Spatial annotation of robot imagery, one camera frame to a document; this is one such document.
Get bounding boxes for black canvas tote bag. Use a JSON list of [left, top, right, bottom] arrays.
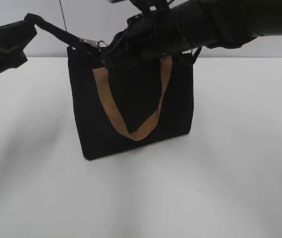
[[67, 47, 194, 161]]

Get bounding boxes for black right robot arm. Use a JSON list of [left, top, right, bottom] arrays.
[[101, 0, 282, 67]]

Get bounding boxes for thin black cord left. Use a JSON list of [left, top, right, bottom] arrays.
[[58, 0, 68, 32]]

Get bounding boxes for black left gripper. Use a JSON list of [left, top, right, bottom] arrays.
[[0, 13, 81, 73]]

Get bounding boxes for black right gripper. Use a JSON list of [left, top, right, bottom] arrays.
[[101, 0, 202, 68]]

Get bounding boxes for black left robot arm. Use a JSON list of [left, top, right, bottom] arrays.
[[0, 13, 82, 73]]

